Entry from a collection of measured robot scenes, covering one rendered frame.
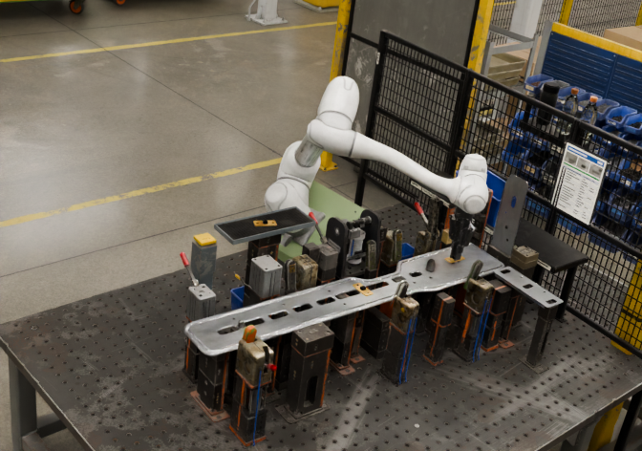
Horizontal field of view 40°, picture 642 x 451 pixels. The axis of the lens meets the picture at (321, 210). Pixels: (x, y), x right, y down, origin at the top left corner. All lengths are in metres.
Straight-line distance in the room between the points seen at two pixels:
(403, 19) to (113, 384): 3.47
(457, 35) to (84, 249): 2.59
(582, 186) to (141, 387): 1.92
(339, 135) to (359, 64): 2.96
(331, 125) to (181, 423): 1.21
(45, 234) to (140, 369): 2.40
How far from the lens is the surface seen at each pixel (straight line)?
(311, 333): 3.00
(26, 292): 5.06
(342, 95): 3.43
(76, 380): 3.29
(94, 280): 5.14
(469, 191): 3.24
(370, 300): 3.27
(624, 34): 7.68
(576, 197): 3.85
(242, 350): 2.87
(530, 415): 3.42
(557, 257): 3.79
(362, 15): 6.22
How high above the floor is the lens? 2.73
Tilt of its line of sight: 27 degrees down
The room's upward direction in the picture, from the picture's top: 8 degrees clockwise
